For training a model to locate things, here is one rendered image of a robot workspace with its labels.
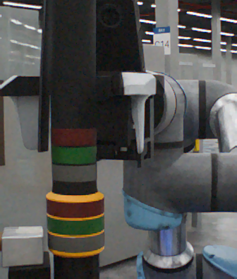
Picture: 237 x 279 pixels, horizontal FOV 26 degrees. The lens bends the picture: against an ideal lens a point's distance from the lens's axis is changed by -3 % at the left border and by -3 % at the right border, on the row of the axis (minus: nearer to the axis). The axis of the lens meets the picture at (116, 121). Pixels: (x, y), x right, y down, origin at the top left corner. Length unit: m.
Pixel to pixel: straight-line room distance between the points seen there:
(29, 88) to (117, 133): 0.09
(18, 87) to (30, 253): 0.12
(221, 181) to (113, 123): 0.21
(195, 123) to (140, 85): 0.63
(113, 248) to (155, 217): 4.32
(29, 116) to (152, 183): 0.25
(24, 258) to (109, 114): 0.15
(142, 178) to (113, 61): 0.18
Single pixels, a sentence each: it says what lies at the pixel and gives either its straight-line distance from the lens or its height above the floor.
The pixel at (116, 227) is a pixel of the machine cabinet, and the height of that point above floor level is 0.39.
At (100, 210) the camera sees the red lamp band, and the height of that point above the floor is 1.55.
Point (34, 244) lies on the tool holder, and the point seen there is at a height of 1.52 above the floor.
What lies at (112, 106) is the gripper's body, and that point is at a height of 1.62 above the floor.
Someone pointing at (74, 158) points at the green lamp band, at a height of 1.59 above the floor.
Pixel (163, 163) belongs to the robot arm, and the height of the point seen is 1.55.
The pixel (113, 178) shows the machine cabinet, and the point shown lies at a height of 0.87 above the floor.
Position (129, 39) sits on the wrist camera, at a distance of 0.49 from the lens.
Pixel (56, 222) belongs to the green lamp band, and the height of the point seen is 1.54.
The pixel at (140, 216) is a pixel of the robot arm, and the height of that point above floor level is 1.48.
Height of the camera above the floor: 1.63
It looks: 3 degrees down
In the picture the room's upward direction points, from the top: straight up
